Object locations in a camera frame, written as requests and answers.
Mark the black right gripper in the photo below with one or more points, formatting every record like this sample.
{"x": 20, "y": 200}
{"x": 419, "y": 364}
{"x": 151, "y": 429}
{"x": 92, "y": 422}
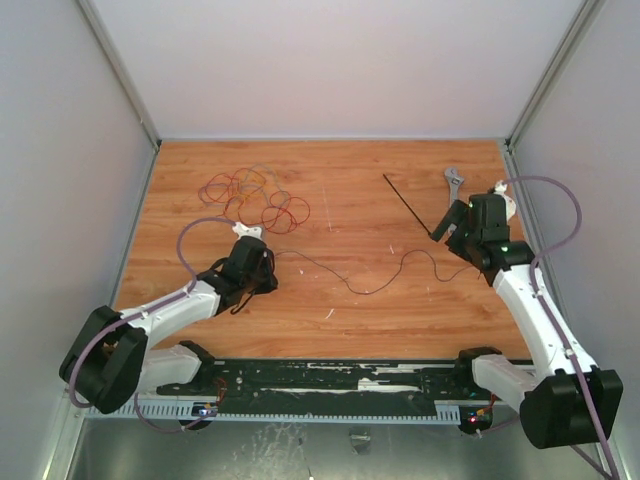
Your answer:
{"x": 461, "y": 236}

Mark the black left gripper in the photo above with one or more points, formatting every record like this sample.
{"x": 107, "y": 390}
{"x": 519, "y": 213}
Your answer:
{"x": 270, "y": 282}

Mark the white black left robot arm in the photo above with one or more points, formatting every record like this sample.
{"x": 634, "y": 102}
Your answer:
{"x": 114, "y": 356}

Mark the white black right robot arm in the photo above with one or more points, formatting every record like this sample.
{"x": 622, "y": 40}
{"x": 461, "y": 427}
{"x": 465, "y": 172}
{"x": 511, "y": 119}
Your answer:
{"x": 568, "y": 400}

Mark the black zip tie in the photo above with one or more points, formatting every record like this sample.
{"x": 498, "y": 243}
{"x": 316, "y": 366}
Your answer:
{"x": 406, "y": 204}

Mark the silver adjustable wrench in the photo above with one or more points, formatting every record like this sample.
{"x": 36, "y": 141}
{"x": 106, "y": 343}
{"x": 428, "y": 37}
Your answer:
{"x": 454, "y": 181}

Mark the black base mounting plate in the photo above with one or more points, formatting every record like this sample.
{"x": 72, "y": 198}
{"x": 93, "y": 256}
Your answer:
{"x": 435, "y": 380}

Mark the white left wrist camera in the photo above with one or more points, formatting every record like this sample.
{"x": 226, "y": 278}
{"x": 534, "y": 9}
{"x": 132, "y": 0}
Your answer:
{"x": 242, "y": 230}

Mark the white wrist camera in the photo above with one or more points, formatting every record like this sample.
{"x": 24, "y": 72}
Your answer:
{"x": 500, "y": 189}
{"x": 242, "y": 230}

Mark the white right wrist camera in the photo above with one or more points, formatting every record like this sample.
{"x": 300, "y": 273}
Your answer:
{"x": 500, "y": 189}

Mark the grey slotted cable duct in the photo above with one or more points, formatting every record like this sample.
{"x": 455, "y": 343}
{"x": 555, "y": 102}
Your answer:
{"x": 360, "y": 408}

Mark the aluminium corner post right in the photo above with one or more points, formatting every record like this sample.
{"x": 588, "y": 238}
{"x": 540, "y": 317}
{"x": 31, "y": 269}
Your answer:
{"x": 571, "y": 39}

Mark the aluminium corner post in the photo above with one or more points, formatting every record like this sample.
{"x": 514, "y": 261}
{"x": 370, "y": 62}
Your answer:
{"x": 571, "y": 39}
{"x": 106, "y": 44}

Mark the aluminium corner post left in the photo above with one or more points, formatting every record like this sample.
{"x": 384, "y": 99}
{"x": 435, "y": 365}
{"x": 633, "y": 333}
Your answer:
{"x": 106, "y": 44}

